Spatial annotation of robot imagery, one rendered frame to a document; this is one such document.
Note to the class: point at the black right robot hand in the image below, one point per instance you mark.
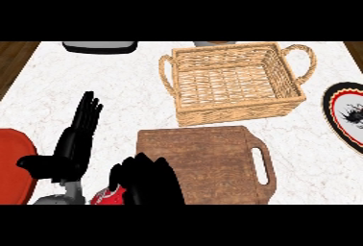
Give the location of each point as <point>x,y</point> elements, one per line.
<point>149,181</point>

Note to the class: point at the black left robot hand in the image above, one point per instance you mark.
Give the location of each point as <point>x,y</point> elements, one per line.
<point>72,150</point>

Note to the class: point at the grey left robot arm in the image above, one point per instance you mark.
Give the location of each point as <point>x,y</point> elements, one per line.
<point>65,194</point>

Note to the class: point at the brown wooden cutting board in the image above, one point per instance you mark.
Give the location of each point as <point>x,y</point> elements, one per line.
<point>214,163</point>

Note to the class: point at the tan wicker basket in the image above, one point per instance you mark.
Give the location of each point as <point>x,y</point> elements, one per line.
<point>233,83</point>

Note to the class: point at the red round plate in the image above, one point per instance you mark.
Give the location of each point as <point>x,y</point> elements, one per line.
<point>14,166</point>

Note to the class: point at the dark grey appliance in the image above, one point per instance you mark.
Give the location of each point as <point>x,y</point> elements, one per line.
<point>100,46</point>

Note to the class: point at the small grey object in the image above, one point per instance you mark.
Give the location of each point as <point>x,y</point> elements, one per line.
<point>212,43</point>

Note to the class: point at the black red white patterned plate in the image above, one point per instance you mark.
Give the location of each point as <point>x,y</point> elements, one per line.
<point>346,115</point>

